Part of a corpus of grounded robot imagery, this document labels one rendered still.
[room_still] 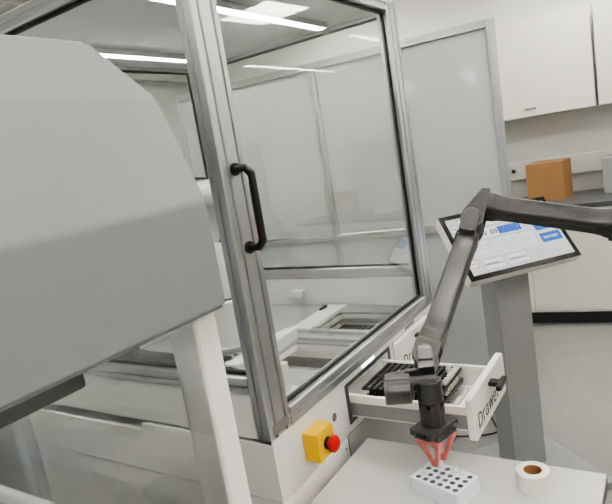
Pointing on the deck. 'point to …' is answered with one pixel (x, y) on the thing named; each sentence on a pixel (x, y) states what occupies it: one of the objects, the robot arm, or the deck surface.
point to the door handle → (253, 206)
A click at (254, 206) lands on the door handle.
